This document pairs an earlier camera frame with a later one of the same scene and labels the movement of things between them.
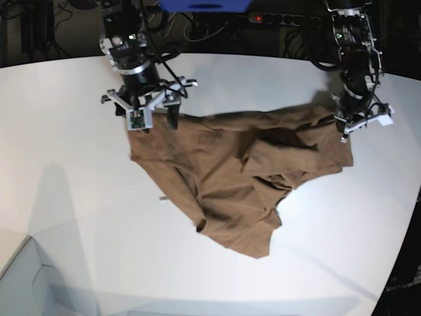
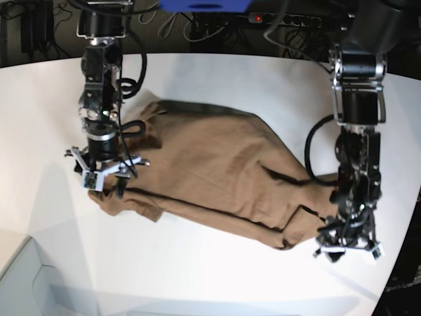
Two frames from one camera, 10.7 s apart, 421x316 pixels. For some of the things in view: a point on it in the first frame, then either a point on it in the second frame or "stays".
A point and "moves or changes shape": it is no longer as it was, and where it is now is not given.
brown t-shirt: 235,169 moves or changes shape
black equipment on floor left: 37,26 stays
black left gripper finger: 173,113 -> 120,184
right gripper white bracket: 383,119 -> 333,249
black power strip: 285,19 stays
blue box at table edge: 204,6 stays
